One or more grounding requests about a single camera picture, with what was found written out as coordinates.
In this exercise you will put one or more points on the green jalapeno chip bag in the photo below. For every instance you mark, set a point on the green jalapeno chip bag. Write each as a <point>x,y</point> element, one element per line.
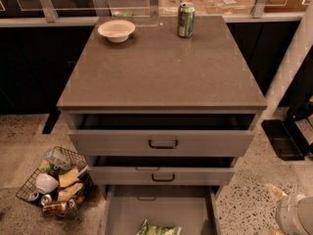
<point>152,229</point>

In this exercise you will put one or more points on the yellow sponge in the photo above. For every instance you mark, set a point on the yellow sponge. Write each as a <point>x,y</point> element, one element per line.
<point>68,178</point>

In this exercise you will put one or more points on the grey top drawer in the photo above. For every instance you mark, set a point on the grey top drawer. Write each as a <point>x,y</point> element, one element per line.
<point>160,135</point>

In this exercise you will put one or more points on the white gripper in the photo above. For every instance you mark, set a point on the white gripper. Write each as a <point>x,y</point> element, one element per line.
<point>290,213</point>

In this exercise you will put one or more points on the white bowl in basket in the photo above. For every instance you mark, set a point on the white bowl in basket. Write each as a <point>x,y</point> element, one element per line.
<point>46,183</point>

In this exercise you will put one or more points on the white pillar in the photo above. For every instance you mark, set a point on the white pillar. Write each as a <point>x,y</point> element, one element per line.
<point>299,47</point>

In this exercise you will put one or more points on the white bowl on counter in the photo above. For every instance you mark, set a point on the white bowl on counter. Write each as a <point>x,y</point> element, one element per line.
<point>116,31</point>

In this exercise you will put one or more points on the clear plastic bottle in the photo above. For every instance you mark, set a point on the clear plastic bottle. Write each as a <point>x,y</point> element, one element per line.
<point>57,158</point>

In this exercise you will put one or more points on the green soda can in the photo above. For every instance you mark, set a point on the green soda can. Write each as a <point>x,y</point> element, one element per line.
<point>186,18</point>

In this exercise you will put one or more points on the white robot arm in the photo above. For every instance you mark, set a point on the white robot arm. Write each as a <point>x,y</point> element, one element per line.
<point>305,213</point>

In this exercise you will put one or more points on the grey bottom drawer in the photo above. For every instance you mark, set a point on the grey bottom drawer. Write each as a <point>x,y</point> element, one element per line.
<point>190,207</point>

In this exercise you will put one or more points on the grey drawer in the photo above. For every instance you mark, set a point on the grey drawer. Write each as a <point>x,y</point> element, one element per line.
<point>190,207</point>
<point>162,171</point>
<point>160,135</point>

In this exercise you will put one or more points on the silver can in basket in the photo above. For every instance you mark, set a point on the silver can in basket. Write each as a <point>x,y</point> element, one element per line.
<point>45,199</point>

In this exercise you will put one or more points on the brown snack bag in basket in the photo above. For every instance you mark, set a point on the brown snack bag in basket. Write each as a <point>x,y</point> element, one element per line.
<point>55,208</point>

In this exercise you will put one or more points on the black wire basket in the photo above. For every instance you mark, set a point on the black wire basket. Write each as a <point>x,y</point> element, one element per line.
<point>74,194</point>

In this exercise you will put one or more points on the grey middle drawer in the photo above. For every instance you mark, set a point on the grey middle drawer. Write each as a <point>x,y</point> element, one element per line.
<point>162,171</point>

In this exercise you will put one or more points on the grey drawer cabinet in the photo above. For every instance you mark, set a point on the grey drawer cabinet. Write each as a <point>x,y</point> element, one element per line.
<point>157,72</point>

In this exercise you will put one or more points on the black tray on floor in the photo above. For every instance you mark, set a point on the black tray on floor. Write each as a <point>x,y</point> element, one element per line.
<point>286,139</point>

